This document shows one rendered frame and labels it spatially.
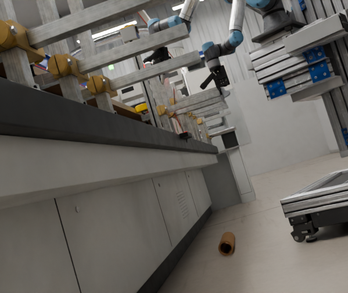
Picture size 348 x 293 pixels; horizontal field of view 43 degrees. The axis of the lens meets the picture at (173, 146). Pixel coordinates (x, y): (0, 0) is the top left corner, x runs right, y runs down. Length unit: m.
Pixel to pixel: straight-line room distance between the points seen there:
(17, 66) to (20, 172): 0.21
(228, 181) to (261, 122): 6.35
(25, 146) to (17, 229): 0.34
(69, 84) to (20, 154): 0.36
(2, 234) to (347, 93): 1.81
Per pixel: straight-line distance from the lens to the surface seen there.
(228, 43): 2.57
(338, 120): 2.48
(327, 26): 2.11
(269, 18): 2.35
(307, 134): 11.55
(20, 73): 0.88
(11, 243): 1.09
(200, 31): 11.93
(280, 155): 11.44
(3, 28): 0.88
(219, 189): 5.21
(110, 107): 1.33
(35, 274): 1.14
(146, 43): 1.11
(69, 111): 0.95
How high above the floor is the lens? 0.47
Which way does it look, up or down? 4 degrees up
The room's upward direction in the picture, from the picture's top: 17 degrees counter-clockwise
